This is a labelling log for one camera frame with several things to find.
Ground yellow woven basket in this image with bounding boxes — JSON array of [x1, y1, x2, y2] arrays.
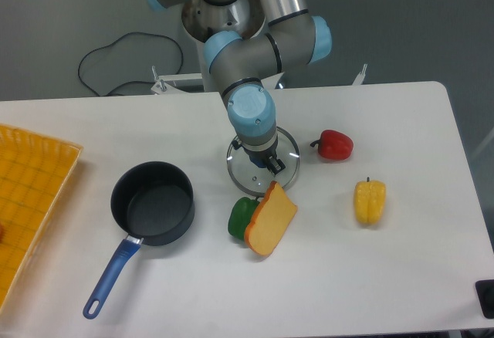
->
[[1, 124, 83, 307]]

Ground toy bread slice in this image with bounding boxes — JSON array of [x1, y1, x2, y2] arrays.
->
[[244, 181, 298, 257]]

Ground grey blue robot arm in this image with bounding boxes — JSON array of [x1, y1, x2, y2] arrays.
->
[[148, 0, 333, 175]]

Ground black floor cable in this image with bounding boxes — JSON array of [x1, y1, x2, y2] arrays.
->
[[77, 32, 184, 97]]

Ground dark saucepan blue handle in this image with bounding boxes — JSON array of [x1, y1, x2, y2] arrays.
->
[[83, 161, 195, 319]]

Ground glass lid blue knob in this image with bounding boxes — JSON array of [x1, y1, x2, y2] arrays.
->
[[226, 127, 300, 198]]

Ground yellow toy bell pepper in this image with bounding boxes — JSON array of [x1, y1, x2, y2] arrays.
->
[[354, 177, 387, 225]]

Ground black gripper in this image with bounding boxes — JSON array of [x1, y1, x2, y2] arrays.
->
[[232, 139, 286, 174]]

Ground green toy bell pepper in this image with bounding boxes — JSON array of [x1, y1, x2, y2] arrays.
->
[[227, 197, 260, 241]]

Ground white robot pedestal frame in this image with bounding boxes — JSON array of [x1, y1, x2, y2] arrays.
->
[[150, 0, 369, 95]]

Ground black device at edge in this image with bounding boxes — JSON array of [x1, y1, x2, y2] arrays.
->
[[475, 279, 494, 319]]

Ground red toy bell pepper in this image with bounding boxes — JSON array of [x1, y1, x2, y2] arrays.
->
[[310, 130, 354, 161]]

